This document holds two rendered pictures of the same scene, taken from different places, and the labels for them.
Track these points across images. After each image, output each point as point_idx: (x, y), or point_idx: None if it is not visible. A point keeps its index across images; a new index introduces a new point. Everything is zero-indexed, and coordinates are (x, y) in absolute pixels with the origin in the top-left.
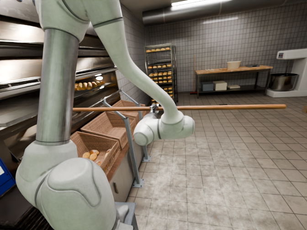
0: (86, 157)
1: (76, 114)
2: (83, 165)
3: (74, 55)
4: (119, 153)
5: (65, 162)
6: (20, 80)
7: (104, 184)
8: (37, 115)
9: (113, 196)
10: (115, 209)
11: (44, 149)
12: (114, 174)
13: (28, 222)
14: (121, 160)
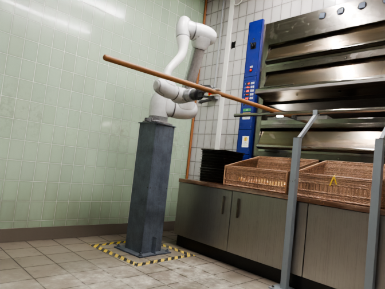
0: None
1: (264, 112)
2: None
3: (192, 55)
4: (280, 191)
5: None
6: (277, 85)
7: (154, 97)
8: (287, 120)
9: (232, 214)
10: (155, 115)
11: None
12: (243, 190)
13: (205, 156)
14: (263, 192)
